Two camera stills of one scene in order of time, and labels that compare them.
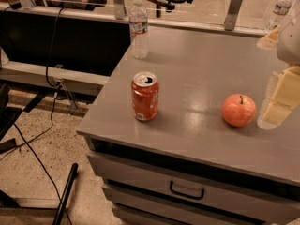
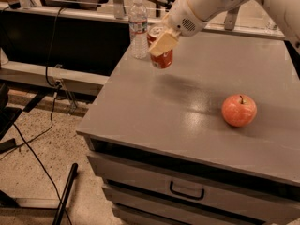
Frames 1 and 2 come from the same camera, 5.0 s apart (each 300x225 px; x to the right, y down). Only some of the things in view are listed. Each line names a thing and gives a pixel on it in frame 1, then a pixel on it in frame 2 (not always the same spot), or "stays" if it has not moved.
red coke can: x=145 y=92 → x=165 y=60
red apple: x=239 y=110 stays
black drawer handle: x=192 y=197 stays
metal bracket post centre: x=119 y=3 stays
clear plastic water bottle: x=139 y=27 stays
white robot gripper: x=291 y=42 → x=182 y=17
